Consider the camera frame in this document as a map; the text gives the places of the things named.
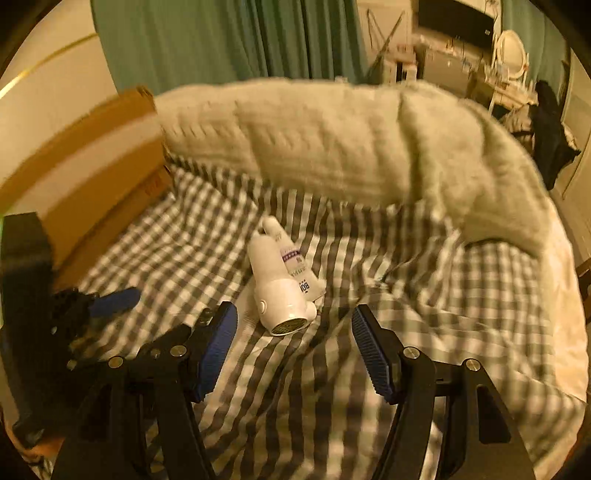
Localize cream knitted blanket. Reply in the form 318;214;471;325
155;79;564;257

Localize white dressing table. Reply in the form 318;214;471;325
470;73;538;113

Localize teal green curtain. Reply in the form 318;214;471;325
91;1;368;94

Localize black wall television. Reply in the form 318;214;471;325
418;0;494;51

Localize large brown cardboard box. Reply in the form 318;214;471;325
1;86;172;291

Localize white handheld hair dryer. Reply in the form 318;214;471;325
247;233;317;337

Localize grey white checkered bedsheet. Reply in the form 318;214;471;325
71;157;585;479

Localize white tube with purple label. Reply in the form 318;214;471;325
263;216;325;302

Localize grey small cabinet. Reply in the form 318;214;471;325
415;44;471;98

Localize black clothes on chair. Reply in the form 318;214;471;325
530;80;581;191

